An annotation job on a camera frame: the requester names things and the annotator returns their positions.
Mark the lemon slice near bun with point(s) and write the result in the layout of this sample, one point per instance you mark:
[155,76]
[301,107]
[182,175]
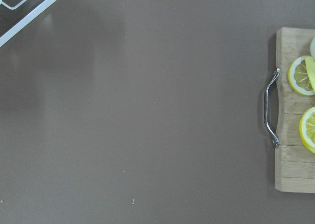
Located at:
[298,78]

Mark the lemon slice stack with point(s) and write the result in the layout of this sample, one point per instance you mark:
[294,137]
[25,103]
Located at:
[307,129]

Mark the yellow plastic knife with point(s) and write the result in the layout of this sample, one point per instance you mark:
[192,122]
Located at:
[310,68]

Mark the white metal frame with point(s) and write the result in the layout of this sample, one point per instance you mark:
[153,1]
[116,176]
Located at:
[16,14]

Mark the wooden cutting board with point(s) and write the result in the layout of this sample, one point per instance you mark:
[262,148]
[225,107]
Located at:
[294,164]

